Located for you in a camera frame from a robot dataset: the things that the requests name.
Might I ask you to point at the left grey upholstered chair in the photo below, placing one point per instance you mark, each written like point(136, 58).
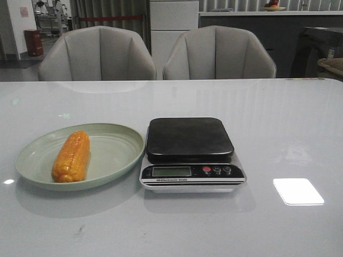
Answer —
point(98, 53)

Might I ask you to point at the red trash bin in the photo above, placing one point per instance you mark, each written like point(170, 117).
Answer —
point(33, 42)

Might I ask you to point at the dark grey counter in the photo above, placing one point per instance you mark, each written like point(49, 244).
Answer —
point(278, 31)

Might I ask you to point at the grey upholstered chair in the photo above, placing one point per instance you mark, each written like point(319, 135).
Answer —
point(98, 53)
point(218, 52)

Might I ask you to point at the white cabinet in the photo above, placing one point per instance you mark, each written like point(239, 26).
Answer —
point(168, 20)

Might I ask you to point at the black electronic kitchen scale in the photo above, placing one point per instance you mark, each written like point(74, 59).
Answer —
point(190, 155)

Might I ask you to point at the right grey upholstered chair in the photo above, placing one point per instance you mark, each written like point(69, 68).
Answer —
point(218, 52)

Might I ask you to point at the beige cushion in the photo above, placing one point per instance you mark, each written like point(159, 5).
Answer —
point(331, 68)

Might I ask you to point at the light green plate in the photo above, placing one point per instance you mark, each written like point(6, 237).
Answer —
point(114, 151)

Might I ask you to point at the red barrier tape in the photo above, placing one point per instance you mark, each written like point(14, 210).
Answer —
point(120, 18)

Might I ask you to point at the plate with fruit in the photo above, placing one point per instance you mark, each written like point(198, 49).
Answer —
point(273, 5)

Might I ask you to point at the black appliance at right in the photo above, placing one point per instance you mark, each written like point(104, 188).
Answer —
point(315, 43)

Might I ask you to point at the orange corn cob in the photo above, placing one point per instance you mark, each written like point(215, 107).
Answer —
point(71, 161)

